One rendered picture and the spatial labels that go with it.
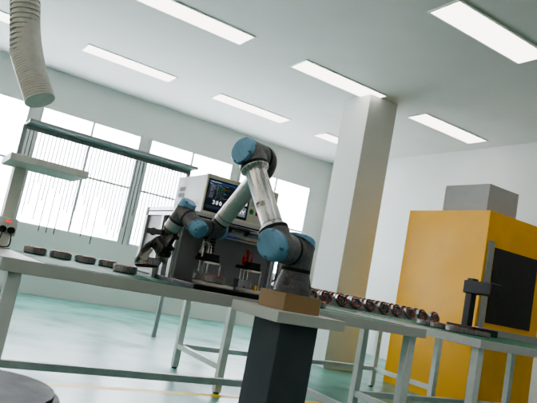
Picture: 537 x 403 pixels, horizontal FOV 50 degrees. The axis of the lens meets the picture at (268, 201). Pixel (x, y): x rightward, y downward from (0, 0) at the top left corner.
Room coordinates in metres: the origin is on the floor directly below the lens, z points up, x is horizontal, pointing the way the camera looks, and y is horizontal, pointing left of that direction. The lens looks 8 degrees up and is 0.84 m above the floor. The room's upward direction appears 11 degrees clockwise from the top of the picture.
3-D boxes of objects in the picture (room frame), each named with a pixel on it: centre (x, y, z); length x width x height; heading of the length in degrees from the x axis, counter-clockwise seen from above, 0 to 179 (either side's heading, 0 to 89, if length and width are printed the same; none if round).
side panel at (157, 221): (3.06, 0.57, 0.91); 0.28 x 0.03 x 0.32; 31
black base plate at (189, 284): (2.89, 0.09, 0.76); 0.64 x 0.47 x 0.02; 121
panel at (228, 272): (3.09, 0.21, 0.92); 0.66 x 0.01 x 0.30; 121
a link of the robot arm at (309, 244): (2.25, -0.15, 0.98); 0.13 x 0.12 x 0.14; 142
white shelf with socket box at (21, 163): (2.91, 1.16, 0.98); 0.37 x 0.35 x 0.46; 121
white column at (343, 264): (7.02, -1.04, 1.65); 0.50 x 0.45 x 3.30; 31
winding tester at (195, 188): (3.16, 0.24, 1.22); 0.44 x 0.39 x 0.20; 121
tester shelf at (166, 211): (3.15, 0.25, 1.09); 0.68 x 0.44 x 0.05; 121
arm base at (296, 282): (2.26, -0.16, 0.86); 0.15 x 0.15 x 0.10
